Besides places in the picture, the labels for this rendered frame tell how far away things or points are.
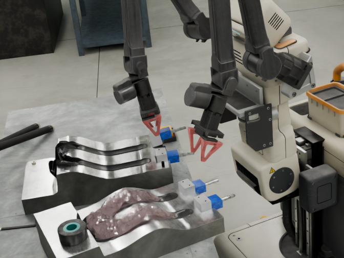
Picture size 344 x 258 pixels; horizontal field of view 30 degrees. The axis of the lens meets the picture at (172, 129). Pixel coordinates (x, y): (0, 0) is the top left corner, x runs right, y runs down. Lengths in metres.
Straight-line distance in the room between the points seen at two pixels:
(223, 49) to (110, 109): 1.06
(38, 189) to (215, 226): 0.63
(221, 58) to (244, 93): 0.39
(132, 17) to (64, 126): 0.75
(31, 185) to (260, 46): 0.90
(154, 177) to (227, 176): 1.65
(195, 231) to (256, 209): 1.58
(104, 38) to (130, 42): 3.83
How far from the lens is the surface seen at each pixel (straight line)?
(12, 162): 2.53
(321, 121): 2.48
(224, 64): 1.85
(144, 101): 2.19
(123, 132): 2.59
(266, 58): 1.90
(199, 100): 1.86
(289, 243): 2.77
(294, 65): 1.98
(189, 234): 1.89
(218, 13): 1.81
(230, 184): 3.68
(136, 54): 2.15
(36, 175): 2.28
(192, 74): 5.19
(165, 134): 2.24
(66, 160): 2.13
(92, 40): 5.98
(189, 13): 2.26
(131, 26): 2.15
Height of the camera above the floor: 1.95
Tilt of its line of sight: 27 degrees down
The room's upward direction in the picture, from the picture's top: 7 degrees counter-clockwise
